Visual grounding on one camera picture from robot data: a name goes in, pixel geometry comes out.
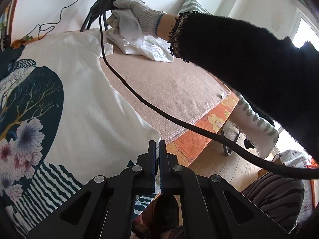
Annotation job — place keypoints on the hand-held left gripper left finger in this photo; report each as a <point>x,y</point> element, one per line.
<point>150,169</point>

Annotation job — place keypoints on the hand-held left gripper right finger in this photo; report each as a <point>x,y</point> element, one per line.
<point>164,169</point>

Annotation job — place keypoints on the white T-shirt with tree print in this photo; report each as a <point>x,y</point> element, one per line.
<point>94,109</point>

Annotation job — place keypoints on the person's right forearm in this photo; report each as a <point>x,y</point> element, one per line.
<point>236,54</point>

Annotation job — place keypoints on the person's right hand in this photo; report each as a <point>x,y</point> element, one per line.
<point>147,15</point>

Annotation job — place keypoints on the black mini tripod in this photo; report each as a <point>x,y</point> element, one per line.
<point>91,12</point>

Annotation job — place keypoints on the metal chair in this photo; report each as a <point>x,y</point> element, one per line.
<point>226,142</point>

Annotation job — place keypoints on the beige blanket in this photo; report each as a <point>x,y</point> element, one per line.
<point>162,84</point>

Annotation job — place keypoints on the green striped white pillow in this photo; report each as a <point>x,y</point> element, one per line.
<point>251,122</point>

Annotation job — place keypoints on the person's striped trousers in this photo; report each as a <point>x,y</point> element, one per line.
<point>271,196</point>

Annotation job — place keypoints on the white cloth with red print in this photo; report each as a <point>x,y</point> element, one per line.
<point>296,159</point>

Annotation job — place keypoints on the window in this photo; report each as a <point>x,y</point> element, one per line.
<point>306,32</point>

